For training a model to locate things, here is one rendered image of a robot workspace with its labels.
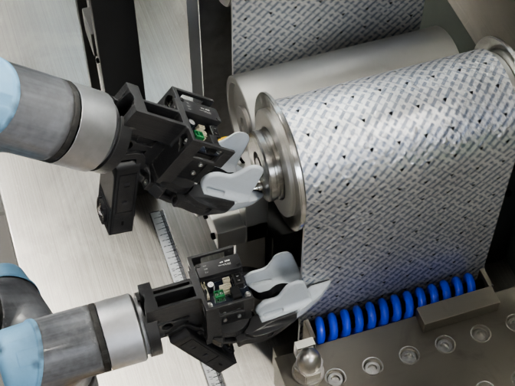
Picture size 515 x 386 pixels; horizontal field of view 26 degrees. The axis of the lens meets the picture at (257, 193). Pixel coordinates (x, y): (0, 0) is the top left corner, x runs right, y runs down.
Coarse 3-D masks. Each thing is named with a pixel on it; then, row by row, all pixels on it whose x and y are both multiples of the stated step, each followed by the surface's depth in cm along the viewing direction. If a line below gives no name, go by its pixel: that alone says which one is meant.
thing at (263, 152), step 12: (252, 132) 114; (264, 132) 113; (252, 144) 115; (264, 144) 112; (252, 156) 116; (264, 156) 111; (276, 156) 111; (264, 168) 112; (276, 168) 111; (264, 180) 113; (276, 180) 112; (264, 192) 115; (276, 192) 112
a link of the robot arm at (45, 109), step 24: (0, 72) 91; (24, 72) 93; (0, 96) 90; (24, 96) 92; (48, 96) 94; (72, 96) 95; (0, 120) 91; (24, 120) 92; (48, 120) 93; (72, 120) 95; (0, 144) 93; (24, 144) 94; (48, 144) 95
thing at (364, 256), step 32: (448, 192) 118; (480, 192) 120; (352, 224) 117; (384, 224) 119; (416, 224) 121; (448, 224) 123; (480, 224) 126; (320, 256) 120; (352, 256) 122; (384, 256) 124; (416, 256) 126; (448, 256) 129; (480, 256) 131; (352, 288) 127; (384, 288) 130
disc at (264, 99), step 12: (264, 96) 113; (276, 108) 110; (276, 120) 110; (288, 132) 108; (288, 144) 108; (300, 180) 108; (300, 192) 109; (300, 204) 110; (300, 216) 111; (300, 228) 113
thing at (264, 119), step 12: (264, 108) 114; (264, 120) 113; (276, 132) 110; (276, 144) 111; (288, 156) 109; (288, 168) 109; (300, 168) 110; (288, 180) 110; (288, 192) 111; (276, 204) 118; (288, 204) 113; (288, 216) 114
